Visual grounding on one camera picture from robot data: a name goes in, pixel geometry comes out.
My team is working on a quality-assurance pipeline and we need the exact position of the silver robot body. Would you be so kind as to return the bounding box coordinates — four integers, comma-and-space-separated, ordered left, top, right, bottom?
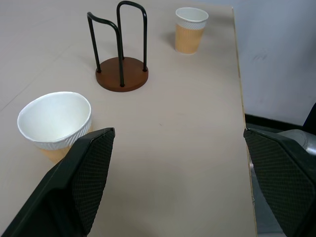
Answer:
276, 101, 316, 158

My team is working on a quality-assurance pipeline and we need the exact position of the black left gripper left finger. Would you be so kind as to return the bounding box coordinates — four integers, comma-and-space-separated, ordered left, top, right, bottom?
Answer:
0, 127, 116, 237

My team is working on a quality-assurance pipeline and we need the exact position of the wooden base black wire holder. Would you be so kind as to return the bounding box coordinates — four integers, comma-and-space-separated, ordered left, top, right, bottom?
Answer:
86, 0, 150, 93

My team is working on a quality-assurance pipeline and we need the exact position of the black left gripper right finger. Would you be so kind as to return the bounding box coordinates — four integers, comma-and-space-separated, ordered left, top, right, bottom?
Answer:
243, 128, 316, 237

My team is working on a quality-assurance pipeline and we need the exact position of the orange white paper cup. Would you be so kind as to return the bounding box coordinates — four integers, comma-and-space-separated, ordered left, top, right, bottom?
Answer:
175, 7, 209, 55
17, 91, 94, 165

